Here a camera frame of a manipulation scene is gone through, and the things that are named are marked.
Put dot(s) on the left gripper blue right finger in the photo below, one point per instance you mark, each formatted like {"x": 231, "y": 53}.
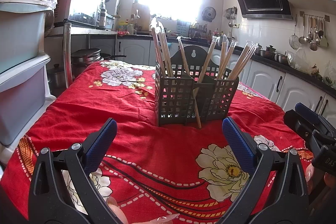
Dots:
{"x": 241, "y": 145}

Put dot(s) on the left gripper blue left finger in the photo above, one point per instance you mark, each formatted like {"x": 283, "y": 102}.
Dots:
{"x": 96, "y": 145}

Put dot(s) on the right hand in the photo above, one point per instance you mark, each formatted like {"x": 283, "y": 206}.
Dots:
{"x": 313, "y": 176}

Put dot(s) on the left hand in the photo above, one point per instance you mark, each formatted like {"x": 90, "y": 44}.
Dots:
{"x": 112, "y": 203}

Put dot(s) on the wrapped chopsticks leaning outside basket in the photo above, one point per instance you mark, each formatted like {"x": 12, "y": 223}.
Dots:
{"x": 186, "y": 66}

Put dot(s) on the red floral tablecloth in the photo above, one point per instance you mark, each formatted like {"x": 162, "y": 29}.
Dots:
{"x": 150, "y": 170}

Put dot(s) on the black plastic utensil basket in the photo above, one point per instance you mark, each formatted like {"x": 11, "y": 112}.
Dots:
{"x": 177, "y": 97}

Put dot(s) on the wrapped chopsticks in basket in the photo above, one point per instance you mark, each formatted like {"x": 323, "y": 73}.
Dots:
{"x": 207, "y": 60}
{"x": 162, "y": 55}
{"x": 226, "y": 59}
{"x": 243, "y": 59}

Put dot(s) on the steel pot stack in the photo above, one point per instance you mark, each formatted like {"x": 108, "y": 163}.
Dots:
{"x": 83, "y": 58}

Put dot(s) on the black frying pan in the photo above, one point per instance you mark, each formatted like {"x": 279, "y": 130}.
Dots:
{"x": 107, "y": 56}

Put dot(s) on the hanging ladles and strainers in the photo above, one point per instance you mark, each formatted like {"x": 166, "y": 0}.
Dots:
{"x": 313, "y": 32}

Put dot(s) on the chrome table leg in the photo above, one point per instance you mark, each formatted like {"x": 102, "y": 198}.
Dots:
{"x": 67, "y": 54}

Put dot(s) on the white plastic drawer cabinet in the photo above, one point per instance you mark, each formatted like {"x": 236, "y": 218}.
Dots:
{"x": 25, "y": 92}

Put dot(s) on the small wall fan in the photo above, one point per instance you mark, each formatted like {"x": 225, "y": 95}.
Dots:
{"x": 208, "y": 14}

